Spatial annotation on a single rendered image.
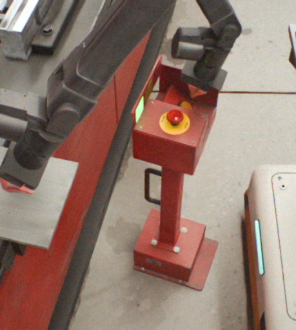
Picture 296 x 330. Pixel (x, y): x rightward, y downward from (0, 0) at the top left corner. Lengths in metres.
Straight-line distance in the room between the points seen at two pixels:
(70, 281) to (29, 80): 0.84
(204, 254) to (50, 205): 1.13
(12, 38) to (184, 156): 0.49
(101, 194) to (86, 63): 1.41
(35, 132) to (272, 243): 1.12
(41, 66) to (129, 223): 0.90
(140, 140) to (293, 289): 0.67
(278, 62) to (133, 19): 1.99
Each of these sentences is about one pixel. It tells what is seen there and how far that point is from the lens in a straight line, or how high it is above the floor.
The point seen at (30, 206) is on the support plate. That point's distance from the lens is 1.09.
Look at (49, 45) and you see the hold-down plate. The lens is 1.48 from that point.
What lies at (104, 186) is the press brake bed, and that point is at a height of 0.05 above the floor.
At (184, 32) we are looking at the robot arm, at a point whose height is 1.01.
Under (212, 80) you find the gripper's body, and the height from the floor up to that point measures 0.86.
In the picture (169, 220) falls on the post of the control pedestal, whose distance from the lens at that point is 1.89.
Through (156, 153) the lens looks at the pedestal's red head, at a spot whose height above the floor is 0.71.
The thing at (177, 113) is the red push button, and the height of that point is 0.81.
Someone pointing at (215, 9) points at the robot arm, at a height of 1.08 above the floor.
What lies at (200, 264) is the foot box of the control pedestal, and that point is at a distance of 2.12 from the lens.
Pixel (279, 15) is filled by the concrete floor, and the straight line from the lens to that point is 2.98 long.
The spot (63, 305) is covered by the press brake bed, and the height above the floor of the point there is 0.05.
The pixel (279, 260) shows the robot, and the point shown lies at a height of 0.28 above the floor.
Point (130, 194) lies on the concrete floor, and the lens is 2.26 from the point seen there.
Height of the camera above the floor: 1.92
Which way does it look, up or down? 55 degrees down
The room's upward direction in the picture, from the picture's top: straight up
